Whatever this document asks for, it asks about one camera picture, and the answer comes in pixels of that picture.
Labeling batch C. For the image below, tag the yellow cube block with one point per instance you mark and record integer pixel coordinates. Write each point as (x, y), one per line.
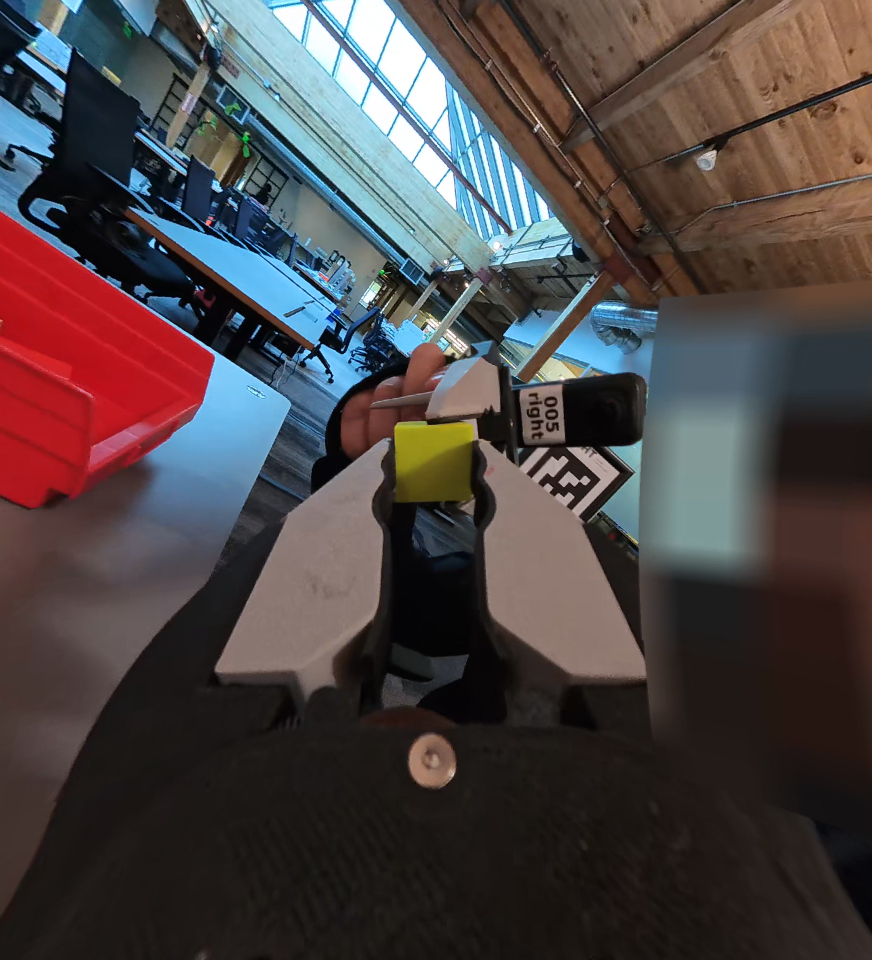
(434, 463)

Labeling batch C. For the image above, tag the person's right hand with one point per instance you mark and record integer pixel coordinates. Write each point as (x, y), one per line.
(383, 420)

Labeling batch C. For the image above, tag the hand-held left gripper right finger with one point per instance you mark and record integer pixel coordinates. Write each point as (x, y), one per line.
(556, 600)

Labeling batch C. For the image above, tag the white ceiling spotlight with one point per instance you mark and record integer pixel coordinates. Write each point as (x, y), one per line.
(707, 157)

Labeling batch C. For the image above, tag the white table with wooden edge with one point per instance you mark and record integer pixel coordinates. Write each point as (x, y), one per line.
(241, 277)

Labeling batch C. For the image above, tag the red plastic bin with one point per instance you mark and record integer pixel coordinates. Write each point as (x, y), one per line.
(68, 375)

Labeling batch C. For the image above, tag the silver ventilation duct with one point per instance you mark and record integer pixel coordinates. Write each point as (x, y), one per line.
(620, 326)

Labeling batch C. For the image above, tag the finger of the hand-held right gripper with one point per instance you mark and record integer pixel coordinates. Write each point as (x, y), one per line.
(406, 401)
(470, 394)

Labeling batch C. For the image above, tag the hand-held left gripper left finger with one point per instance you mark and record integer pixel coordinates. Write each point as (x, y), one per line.
(308, 592)

